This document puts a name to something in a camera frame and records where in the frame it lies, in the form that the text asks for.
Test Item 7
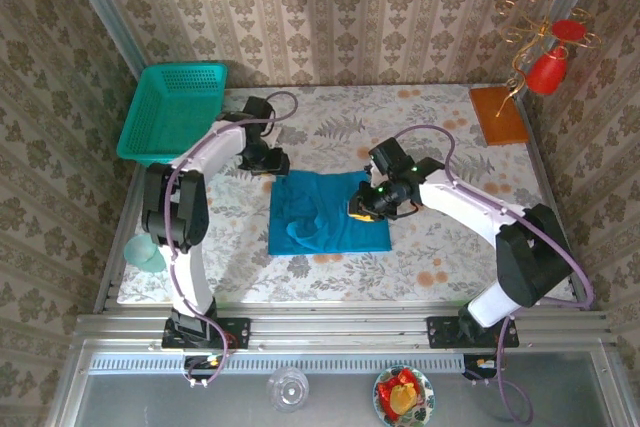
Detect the blue t-shirt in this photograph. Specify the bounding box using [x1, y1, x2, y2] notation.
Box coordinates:
[267, 169, 393, 257]

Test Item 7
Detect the floral tablecloth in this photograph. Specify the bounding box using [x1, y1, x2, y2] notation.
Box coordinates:
[117, 85, 575, 304]

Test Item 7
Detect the teal plastic basket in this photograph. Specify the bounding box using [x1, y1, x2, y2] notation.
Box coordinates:
[116, 62, 229, 167]

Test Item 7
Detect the orange wooden base board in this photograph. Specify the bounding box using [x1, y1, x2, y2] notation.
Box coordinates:
[468, 86, 530, 147]

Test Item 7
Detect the translucent green round disc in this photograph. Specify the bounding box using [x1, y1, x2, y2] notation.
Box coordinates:
[147, 246, 168, 273]

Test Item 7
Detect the translucent green cup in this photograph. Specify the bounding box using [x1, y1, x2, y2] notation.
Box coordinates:
[123, 235, 159, 271]

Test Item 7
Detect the red foil wrapper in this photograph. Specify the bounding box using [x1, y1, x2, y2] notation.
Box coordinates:
[376, 368, 422, 421]

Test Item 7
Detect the clear plastic cup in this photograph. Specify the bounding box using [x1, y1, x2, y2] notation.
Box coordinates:
[266, 366, 310, 414]

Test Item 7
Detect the red goblet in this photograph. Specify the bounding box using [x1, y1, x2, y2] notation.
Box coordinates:
[523, 20, 589, 99]

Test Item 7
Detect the leaf patterned plate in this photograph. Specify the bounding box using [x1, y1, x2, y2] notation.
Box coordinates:
[372, 364, 436, 427]

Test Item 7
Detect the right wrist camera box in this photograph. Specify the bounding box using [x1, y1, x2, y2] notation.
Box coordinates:
[367, 136, 417, 183]

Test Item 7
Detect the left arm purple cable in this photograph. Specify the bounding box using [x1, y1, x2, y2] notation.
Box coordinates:
[164, 90, 300, 389]

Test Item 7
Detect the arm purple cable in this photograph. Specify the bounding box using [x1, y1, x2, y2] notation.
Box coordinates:
[164, 90, 300, 389]
[392, 125, 596, 423]

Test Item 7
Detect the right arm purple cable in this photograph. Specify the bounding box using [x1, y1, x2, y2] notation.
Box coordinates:
[392, 125, 596, 423]

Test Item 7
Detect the aluminium rail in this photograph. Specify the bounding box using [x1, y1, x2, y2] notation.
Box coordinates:
[73, 302, 617, 352]

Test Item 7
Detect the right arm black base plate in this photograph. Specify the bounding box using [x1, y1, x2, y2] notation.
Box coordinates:
[426, 315, 520, 350]

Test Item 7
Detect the gold wire stand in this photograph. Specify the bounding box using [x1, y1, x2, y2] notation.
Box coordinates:
[494, 0, 603, 118]

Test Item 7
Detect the grey slotted cable duct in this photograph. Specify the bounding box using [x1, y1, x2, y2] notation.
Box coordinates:
[88, 352, 466, 374]

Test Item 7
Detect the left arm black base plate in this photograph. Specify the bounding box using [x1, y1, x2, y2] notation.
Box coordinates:
[161, 316, 251, 351]

